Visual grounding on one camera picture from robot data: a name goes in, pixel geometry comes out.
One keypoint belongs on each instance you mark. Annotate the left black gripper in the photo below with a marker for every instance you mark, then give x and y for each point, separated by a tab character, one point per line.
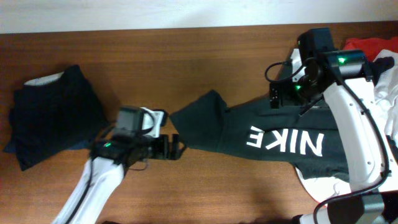
166	150

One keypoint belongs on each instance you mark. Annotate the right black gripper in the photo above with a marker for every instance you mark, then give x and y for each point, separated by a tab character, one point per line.
284	97

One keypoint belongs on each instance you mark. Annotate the black Nike t-shirt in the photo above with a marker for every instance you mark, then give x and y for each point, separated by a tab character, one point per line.
255	131

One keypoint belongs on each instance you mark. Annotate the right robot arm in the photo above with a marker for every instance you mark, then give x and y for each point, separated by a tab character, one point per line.
343	79

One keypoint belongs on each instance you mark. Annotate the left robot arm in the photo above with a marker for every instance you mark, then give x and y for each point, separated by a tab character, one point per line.
134	137

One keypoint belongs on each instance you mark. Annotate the folded black clothes stack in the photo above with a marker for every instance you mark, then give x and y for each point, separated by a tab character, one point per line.
59	115

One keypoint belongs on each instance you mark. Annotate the red t-shirt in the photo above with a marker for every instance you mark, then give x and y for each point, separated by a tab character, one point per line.
373	48

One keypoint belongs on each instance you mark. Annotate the white t-shirt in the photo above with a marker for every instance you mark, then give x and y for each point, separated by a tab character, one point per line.
385	94

